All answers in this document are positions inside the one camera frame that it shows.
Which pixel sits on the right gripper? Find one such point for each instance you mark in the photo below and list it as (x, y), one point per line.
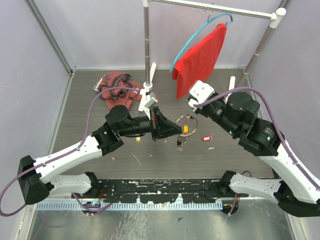
(201, 110)

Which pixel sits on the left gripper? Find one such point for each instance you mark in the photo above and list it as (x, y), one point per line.
(161, 126)

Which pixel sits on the metal keyring with keys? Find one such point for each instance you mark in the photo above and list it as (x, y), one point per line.
(192, 123)

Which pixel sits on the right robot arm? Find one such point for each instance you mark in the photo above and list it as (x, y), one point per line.
(297, 191)

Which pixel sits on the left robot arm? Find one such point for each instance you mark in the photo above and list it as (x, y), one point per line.
(43, 177)

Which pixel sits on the black tag key right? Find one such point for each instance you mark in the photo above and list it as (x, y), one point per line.
(179, 148)

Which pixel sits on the red tag key right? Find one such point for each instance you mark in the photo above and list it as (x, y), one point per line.
(207, 138)

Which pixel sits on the red cloth on hanger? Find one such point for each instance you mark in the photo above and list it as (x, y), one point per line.
(199, 61)

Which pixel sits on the crumpled maroon shirt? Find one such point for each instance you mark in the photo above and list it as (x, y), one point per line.
(117, 96)

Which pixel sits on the teal clothes hanger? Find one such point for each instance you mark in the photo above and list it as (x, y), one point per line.
(208, 21)

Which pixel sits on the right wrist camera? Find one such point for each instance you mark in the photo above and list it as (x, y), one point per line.
(199, 93)

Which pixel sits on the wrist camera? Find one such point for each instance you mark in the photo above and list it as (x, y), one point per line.
(148, 99)
(199, 93)

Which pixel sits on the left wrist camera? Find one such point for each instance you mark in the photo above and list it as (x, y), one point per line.
(148, 99)

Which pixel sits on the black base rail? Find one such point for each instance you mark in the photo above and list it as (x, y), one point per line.
(160, 191)

